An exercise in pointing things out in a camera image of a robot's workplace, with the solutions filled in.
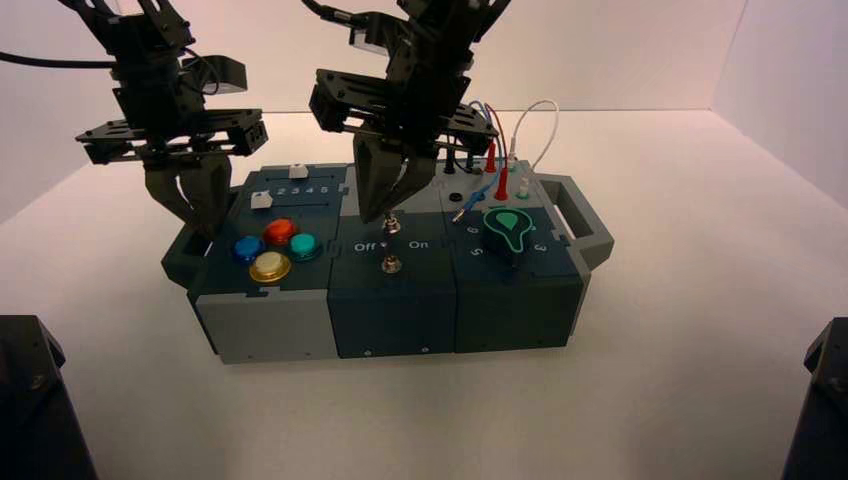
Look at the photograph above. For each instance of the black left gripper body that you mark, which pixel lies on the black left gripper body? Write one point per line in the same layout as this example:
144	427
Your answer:
166	129

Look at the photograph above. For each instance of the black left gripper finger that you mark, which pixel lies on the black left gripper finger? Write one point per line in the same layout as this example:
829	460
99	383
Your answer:
212	189
169	189

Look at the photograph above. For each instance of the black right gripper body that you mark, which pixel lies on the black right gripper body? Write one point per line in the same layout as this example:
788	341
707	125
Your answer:
404	99

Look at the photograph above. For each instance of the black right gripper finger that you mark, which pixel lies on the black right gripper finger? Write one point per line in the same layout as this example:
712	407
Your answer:
372	173
418	177

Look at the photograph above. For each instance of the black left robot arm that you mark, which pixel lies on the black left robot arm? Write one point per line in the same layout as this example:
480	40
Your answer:
132	30

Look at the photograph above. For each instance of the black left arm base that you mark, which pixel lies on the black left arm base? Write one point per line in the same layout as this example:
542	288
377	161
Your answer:
33	404

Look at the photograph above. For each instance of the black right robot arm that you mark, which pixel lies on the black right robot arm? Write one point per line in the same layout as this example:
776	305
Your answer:
450	20

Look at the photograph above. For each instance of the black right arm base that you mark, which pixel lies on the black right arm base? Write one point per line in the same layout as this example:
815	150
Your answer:
821	404

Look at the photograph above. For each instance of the white slider knob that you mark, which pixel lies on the white slider knob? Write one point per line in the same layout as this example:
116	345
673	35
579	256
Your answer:
297	171
261	199

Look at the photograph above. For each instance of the blue round push button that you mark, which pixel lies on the blue round push button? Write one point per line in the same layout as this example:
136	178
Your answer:
248	248

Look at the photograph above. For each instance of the red round push button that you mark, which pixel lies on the red round push button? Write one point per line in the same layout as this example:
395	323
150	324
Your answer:
279	231

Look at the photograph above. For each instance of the yellow round push button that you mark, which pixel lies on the yellow round push button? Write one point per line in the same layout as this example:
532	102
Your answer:
270	267

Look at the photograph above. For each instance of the teal round push button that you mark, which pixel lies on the teal round push button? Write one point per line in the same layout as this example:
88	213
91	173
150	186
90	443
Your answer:
305	246

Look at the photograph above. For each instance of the green rotary dial knob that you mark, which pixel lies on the green rotary dial knob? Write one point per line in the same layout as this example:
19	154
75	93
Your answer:
509	228

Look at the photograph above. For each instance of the grey and blue task box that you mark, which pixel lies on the grey and blue task box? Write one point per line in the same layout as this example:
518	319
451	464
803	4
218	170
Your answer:
391	311

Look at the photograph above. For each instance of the metal toggle switch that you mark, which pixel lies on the metal toggle switch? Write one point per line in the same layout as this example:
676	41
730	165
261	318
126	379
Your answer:
391	225
391	264

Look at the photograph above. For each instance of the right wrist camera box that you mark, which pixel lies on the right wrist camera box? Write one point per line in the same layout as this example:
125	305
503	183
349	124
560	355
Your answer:
368	41

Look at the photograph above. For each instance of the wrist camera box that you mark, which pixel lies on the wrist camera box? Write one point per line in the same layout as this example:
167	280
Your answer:
368	41
222	74

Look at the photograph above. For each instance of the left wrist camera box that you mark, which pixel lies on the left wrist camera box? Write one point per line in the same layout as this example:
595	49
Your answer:
222	74

